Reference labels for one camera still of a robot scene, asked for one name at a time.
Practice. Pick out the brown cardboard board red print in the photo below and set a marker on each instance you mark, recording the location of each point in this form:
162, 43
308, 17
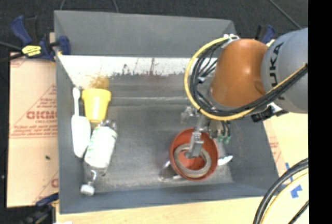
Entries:
31, 114

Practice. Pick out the yellow plastic cup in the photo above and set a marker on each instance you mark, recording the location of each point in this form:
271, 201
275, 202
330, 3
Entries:
96, 103

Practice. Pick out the white plastic scoop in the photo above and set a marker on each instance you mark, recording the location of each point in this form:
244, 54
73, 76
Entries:
80, 132

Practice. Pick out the grey tape roll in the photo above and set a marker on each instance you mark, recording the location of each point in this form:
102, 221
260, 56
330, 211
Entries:
205, 166

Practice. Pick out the red-brown bowl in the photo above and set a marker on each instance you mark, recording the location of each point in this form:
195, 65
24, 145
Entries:
212, 150

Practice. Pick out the black cylinder on white bracket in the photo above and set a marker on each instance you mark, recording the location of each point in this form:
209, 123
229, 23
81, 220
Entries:
262, 114

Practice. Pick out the grey metal bin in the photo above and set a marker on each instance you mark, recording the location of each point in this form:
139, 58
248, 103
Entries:
145, 127

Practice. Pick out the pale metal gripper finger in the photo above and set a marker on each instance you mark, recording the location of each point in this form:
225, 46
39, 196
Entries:
188, 114
196, 145

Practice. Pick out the clear plastic bottle white label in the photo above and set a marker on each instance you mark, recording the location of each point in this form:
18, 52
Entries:
101, 145

